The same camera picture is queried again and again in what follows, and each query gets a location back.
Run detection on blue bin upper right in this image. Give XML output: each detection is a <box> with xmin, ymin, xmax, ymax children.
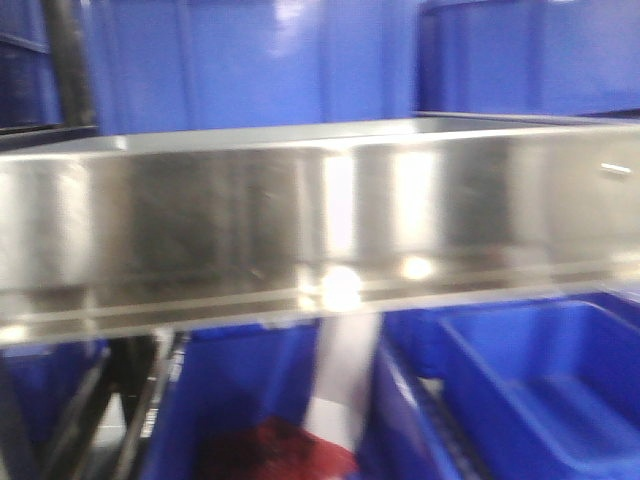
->
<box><xmin>417</xmin><ymin>1</ymin><xmax>639</xmax><ymax>116</ymax></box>

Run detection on blue bin lower right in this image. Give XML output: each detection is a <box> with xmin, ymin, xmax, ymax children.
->
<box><xmin>358</xmin><ymin>292</ymin><xmax>639</xmax><ymax>479</ymax></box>

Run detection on blue bin upper middle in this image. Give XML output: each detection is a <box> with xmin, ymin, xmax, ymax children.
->
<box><xmin>79</xmin><ymin>1</ymin><xmax>418</xmax><ymax>134</ymax></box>

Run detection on steel shelf front beam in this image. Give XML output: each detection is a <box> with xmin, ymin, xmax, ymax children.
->
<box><xmin>1</xmin><ymin>115</ymin><xmax>639</xmax><ymax>345</ymax></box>

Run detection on red parts in bin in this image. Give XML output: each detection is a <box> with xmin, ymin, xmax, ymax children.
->
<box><xmin>194</xmin><ymin>417</ymin><xmax>359</xmax><ymax>479</ymax></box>

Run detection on blue bin with red parts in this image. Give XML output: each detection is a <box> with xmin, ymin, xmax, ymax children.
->
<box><xmin>139</xmin><ymin>319</ymin><xmax>361</xmax><ymax>480</ymax></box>

